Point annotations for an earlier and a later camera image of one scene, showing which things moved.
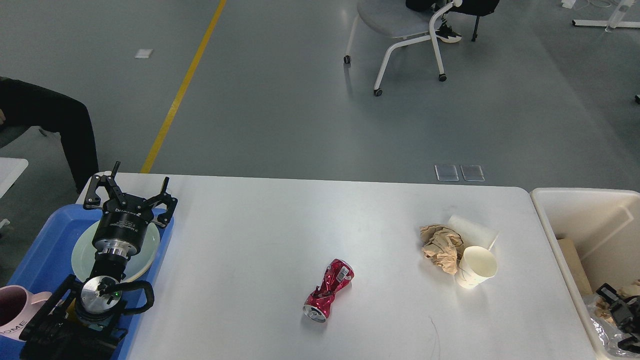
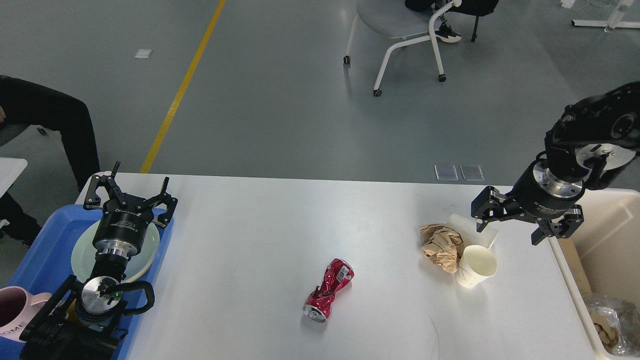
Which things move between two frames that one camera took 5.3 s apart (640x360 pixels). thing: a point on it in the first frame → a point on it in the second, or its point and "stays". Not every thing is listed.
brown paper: [603, 308] → [608, 334]
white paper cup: [477, 265] stays
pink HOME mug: [18, 308] stays
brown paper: [443, 245] stays
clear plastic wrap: [600, 314] stays
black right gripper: [626, 313] → [533, 192]
